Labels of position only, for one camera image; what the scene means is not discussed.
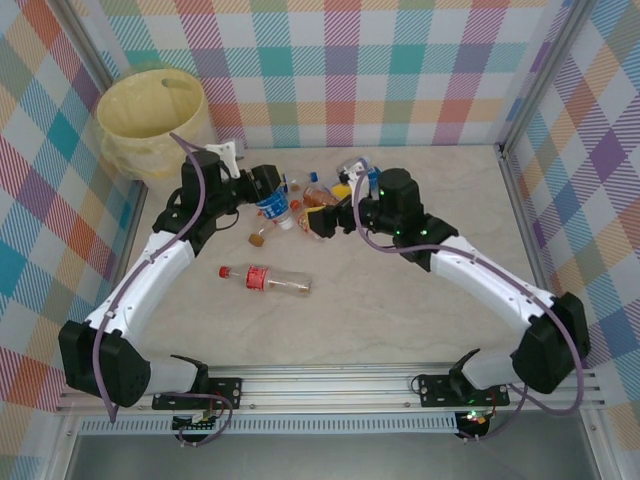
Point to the dark blue label water bottle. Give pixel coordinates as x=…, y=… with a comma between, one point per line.
x=375, y=173

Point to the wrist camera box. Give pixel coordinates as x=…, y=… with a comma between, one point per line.
x=225, y=152
x=350, y=175

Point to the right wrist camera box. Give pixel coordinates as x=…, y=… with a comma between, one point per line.
x=350, y=175

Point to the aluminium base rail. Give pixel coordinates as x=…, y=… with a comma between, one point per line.
x=325, y=385

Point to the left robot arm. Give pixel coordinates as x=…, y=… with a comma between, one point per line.
x=150, y=280

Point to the aluminium side rail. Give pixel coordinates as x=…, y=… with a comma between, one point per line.
x=520, y=200
x=132, y=225

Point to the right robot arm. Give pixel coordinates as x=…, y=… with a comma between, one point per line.
x=490, y=285

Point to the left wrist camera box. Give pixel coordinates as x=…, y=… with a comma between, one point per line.
x=225, y=152

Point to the orange cap peach bottle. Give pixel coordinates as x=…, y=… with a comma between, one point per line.
x=303, y=220

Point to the orange label plastic bottle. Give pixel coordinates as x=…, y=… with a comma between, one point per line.
x=257, y=241

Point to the aluminium frame post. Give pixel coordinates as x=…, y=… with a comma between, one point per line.
x=545, y=75
x=85, y=30

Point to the light blue label water bottle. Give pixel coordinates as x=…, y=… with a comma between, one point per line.
x=272, y=206

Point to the grey steel shelf panel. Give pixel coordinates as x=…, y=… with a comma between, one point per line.
x=325, y=457

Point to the small circuit board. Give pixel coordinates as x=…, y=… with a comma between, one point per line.
x=472, y=420
x=195, y=425

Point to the red label cola bottle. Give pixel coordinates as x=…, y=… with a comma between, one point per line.
x=257, y=277

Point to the brown label plastic bottle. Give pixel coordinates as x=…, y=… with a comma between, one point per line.
x=320, y=196

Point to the white plastic bin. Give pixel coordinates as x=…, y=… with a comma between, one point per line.
x=210, y=130

